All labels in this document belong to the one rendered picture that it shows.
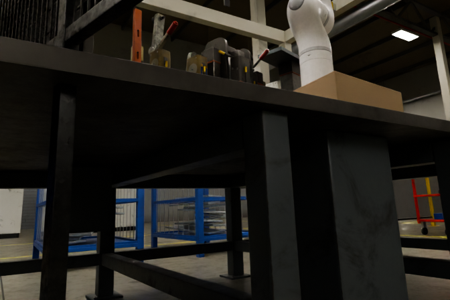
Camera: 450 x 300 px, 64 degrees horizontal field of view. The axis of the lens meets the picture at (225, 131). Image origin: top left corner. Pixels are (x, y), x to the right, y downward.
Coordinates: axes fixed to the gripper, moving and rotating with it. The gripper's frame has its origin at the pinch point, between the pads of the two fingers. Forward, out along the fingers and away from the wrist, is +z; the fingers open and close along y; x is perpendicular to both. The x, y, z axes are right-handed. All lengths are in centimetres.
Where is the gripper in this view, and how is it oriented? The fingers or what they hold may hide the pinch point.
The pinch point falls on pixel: (232, 0)
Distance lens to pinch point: 186.0
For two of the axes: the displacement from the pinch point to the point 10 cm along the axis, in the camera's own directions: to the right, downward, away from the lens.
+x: -8.1, -1.1, -5.8
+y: -5.9, 1.7, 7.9
